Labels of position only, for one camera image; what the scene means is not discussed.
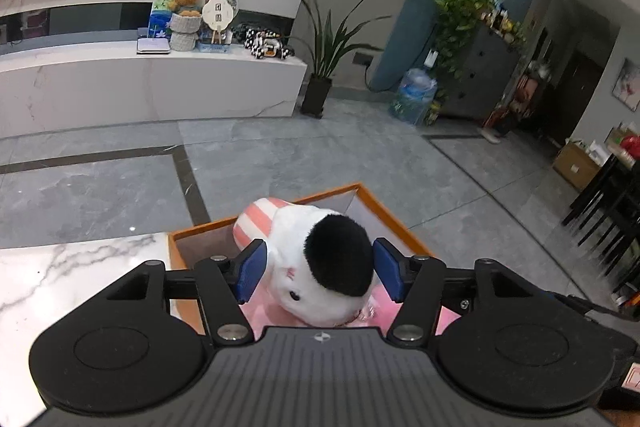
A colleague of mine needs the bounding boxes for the orange cardboard box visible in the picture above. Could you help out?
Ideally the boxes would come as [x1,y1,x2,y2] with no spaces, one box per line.
[167,182,464,339]

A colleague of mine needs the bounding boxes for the black dining chairs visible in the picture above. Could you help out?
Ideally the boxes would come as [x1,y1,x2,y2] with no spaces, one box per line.
[562,151,640,294]

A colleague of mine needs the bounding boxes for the black and white panda plush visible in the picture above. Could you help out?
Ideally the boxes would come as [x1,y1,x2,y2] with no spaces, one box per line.
[232,198,377,327]

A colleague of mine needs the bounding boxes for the white tablet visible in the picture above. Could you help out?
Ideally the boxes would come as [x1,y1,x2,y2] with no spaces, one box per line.
[135,37,171,56]

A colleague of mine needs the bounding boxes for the framed wall picture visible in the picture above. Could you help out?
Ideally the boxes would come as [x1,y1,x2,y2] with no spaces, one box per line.
[610,58,640,113]

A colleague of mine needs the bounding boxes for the white marble tv cabinet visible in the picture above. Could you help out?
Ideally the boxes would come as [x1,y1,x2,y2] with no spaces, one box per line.
[0,4,309,139]

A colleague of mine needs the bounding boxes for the brown cardboard carton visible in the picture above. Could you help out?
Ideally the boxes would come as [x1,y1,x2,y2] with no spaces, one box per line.
[552,140,609,193]

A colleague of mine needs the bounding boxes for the green pothos plant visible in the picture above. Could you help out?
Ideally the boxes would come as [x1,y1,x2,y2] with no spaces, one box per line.
[429,0,494,78]

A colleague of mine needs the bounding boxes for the potted grass plant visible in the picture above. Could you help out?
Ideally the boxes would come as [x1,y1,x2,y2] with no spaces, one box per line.
[289,0,387,120]

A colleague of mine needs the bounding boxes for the grey drawer cabinet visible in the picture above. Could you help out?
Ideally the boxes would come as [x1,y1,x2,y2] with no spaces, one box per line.
[440,24,526,120]

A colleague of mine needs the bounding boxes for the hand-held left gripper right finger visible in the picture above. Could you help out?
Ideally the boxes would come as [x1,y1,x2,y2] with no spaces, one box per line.
[372,237,544,348]

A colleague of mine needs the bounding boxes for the blue water jug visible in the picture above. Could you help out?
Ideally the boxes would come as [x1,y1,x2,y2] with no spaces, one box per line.
[389,67,439,126]

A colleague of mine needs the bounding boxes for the grey knit basket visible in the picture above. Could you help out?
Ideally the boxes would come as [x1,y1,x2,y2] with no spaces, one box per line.
[168,12,202,53]

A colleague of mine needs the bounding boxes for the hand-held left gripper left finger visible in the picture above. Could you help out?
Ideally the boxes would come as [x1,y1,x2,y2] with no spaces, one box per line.
[107,238,269,348]

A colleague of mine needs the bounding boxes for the black white checkered plush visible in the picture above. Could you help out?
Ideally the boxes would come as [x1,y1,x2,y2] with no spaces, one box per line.
[242,26,296,60]

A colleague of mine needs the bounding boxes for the pink felt pouch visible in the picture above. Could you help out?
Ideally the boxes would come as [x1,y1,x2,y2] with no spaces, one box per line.
[239,289,462,339]

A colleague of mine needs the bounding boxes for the blue green painting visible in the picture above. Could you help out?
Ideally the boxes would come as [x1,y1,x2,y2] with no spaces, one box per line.
[148,0,181,40]

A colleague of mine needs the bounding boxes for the round white fan on stand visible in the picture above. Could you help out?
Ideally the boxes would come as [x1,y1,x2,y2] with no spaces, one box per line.
[202,0,239,46]

